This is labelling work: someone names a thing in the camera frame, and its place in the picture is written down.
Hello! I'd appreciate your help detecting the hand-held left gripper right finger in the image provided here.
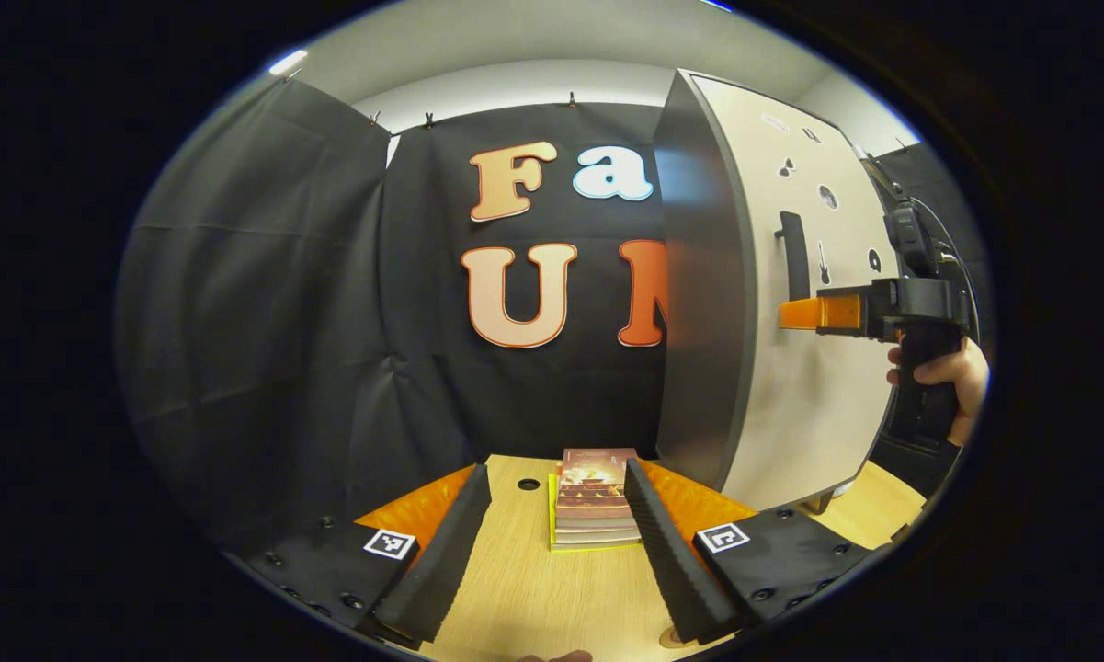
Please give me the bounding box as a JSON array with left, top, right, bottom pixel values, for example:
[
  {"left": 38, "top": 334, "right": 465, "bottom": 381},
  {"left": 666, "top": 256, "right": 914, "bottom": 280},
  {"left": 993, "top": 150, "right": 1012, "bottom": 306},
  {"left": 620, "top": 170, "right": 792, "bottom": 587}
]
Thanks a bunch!
[{"left": 622, "top": 456, "right": 878, "bottom": 646}]

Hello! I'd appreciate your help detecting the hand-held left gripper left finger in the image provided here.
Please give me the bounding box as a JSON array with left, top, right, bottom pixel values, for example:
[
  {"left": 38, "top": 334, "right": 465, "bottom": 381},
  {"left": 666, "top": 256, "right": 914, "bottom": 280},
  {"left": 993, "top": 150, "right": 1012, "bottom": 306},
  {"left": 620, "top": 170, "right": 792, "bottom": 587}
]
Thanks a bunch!
[{"left": 237, "top": 462, "right": 494, "bottom": 646}]

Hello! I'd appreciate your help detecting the black backdrop cloth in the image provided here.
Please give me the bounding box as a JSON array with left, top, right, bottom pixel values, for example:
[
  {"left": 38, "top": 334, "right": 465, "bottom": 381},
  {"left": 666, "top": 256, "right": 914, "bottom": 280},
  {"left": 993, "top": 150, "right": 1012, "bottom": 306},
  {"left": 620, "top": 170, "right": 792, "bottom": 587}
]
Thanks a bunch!
[{"left": 115, "top": 78, "right": 994, "bottom": 553}]

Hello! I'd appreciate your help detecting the black cabinet door handle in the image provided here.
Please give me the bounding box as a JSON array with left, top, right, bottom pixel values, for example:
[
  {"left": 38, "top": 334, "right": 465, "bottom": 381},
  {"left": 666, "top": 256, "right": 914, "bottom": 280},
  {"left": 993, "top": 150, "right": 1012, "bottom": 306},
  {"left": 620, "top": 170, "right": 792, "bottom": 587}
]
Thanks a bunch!
[{"left": 774, "top": 211, "right": 813, "bottom": 303}]

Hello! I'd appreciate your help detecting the grey cabinet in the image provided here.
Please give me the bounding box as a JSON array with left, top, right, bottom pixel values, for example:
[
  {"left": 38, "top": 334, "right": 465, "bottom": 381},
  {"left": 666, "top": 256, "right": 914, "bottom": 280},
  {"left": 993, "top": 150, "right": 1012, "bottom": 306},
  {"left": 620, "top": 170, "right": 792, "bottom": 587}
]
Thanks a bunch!
[{"left": 653, "top": 67, "right": 906, "bottom": 516}]

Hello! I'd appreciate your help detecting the thin grey book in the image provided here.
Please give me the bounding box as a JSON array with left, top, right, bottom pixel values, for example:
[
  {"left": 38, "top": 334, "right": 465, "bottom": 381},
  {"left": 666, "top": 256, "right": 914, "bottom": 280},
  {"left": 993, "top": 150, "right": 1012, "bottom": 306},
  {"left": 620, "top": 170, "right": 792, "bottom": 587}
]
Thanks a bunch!
[{"left": 553, "top": 515, "right": 643, "bottom": 544}]

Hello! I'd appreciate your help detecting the beige cabinet door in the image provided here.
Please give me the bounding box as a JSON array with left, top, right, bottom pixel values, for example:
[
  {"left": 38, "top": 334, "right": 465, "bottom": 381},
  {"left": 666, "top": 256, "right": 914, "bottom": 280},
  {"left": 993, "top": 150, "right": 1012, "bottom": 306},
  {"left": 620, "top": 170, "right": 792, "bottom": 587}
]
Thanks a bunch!
[{"left": 689, "top": 72, "right": 904, "bottom": 512}]

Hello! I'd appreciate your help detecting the yellow book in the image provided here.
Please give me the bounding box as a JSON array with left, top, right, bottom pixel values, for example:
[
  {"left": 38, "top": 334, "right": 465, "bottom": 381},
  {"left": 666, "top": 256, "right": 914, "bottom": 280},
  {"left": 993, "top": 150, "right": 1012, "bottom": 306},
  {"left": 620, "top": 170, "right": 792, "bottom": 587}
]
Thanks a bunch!
[{"left": 548, "top": 474, "right": 644, "bottom": 553}]

